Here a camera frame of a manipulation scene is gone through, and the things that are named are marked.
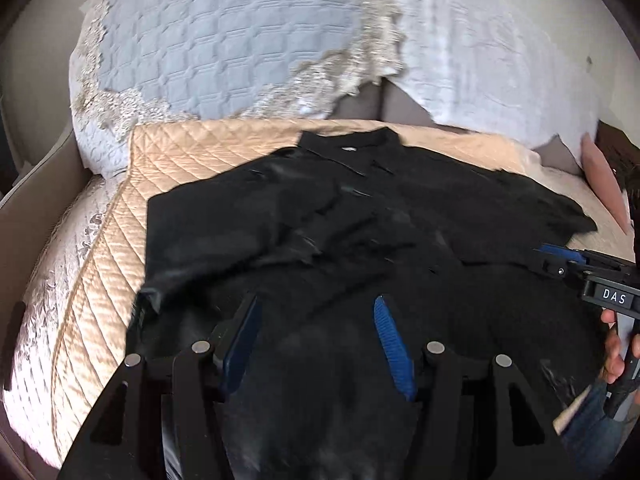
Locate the dark wooden furniture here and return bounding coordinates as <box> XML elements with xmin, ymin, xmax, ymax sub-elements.
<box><xmin>597</xmin><ymin>120</ymin><xmax>640</xmax><ymax>198</ymax></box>

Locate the pink pillow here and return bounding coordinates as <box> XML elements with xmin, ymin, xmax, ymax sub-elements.
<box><xmin>580</xmin><ymin>132</ymin><xmax>632</xmax><ymax>235</ymax></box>

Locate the blue-grey lace-trimmed pillow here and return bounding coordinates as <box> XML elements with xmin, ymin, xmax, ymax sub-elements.
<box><xmin>67</xmin><ymin>0</ymin><xmax>406</xmax><ymax>181</ymax></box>

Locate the black shirt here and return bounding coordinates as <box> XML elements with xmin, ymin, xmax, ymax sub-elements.
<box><xmin>125</xmin><ymin>127</ymin><xmax>608</xmax><ymax>480</ymax></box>

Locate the beige bed frame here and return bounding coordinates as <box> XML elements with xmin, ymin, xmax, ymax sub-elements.
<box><xmin>0</xmin><ymin>120</ymin><xmax>98</xmax><ymax>261</ymax></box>

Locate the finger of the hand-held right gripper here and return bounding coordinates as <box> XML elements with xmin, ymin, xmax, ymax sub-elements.
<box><xmin>531</xmin><ymin>254</ymin><xmax>585</xmax><ymax>282</ymax></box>
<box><xmin>538</xmin><ymin>244</ymin><xmax>587</xmax><ymax>264</ymax></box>

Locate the white lace bed sheet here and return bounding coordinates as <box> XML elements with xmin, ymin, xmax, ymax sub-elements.
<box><xmin>4</xmin><ymin>175</ymin><xmax>133</xmax><ymax>467</ymax></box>

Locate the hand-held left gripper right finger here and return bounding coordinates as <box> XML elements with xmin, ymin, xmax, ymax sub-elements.
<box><xmin>374</xmin><ymin>294</ymin><xmax>576</xmax><ymax>480</ymax></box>

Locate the person's right hand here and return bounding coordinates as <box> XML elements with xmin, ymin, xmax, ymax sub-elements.
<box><xmin>600</xmin><ymin>307</ymin><xmax>625</xmax><ymax>387</ymax></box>

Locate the beige quilted blanket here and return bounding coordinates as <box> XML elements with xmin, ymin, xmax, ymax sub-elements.
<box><xmin>50</xmin><ymin>119</ymin><xmax>631</xmax><ymax>466</ymax></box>

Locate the person's jeans leg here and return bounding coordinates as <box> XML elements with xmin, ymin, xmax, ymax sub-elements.
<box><xmin>559</xmin><ymin>377</ymin><xmax>628</xmax><ymax>480</ymax></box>

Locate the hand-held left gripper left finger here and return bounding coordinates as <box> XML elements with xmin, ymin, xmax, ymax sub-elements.
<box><xmin>57</xmin><ymin>292</ymin><xmax>264</xmax><ymax>480</ymax></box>

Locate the white quilted pillow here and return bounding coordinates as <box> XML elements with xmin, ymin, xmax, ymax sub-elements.
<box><xmin>370</xmin><ymin>0</ymin><xmax>603</xmax><ymax>151</ymax></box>

